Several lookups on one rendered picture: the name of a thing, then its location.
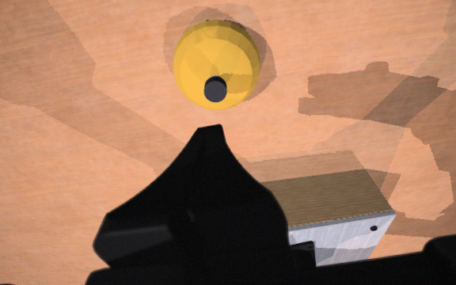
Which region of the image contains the yellow dome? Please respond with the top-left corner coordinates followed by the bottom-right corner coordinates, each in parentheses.
top-left (173, 20), bottom-right (260, 110)

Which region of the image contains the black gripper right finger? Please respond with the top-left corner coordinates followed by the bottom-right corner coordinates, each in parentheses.
top-left (187, 123), bottom-right (296, 283)

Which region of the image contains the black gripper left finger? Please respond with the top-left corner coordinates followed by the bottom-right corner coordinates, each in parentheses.
top-left (93, 126), bottom-right (211, 278)

